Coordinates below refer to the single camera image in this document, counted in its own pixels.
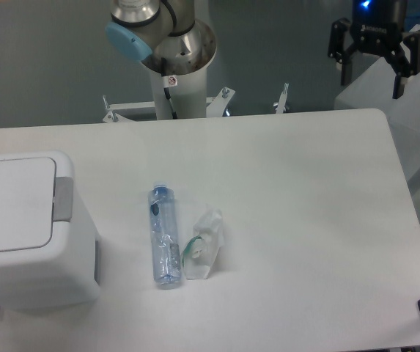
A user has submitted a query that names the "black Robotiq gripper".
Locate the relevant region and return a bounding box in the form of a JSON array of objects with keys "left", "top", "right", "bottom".
[{"left": 328, "top": 0, "right": 420, "bottom": 100}]

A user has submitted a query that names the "silver robot arm blue cap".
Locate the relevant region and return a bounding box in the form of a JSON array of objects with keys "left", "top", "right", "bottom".
[{"left": 106, "top": 1, "right": 420, "bottom": 99}]

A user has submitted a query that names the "grey trash can push button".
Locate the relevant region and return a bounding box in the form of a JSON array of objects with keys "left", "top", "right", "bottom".
[{"left": 53, "top": 177, "right": 74, "bottom": 222}]

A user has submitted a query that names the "white trash can body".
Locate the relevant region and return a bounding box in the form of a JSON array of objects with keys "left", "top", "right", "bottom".
[{"left": 0, "top": 150, "right": 100, "bottom": 310}]

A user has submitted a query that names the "white trash can lid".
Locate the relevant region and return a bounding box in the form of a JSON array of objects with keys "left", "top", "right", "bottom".
[{"left": 0, "top": 157, "right": 56, "bottom": 252}]

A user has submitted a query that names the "right silver levelling bolt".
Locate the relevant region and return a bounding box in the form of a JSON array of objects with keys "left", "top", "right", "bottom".
[{"left": 273, "top": 83, "right": 290, "bottom": 114}]

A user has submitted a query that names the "silver levelling bolt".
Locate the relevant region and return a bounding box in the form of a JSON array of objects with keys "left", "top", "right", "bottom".
[
  {"left": 102, "top": 95, "right": 119, "bottom": 123},
  {"left": 221, "top": 87, "right": 231, "bottom": 117},
  {"left": 273, "top": 83, "right": 290, "bottom": 114}
]

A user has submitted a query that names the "middle silver levelling bolt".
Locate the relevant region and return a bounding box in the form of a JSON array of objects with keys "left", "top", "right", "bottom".
[{"left": 221, "top": 87, "right": 231, "bottom": 117}]

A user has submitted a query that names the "crumpled white plastic wrapper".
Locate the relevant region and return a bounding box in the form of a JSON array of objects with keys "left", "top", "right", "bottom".
[{"left": 181, "top": 208, "right": 224, "bottom": 280}]

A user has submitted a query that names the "left silver levelling bolt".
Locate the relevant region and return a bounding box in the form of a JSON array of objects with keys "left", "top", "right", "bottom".
[{"left": 102, "top": 95, "right": 119, "bottom": 123}]

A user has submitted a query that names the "clear plastic water bottle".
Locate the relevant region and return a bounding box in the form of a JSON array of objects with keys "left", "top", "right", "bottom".
[{"left": 147, "top": 182, "right": 182, "bottom": 289}]

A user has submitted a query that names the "white metal base bracket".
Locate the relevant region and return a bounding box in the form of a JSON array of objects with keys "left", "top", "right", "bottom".
[{"left": 110, "top": 87, "right": 236, "bottom": 122}]

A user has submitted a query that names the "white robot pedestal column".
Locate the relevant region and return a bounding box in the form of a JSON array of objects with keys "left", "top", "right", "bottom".
[{"left": 148, "top": 68, "right": 207, "bottom": 120}]

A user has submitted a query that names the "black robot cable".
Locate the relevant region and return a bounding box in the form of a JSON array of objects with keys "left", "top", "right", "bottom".
[{"left": 160, "top": 57, "right": 180, "bottom": 120}]

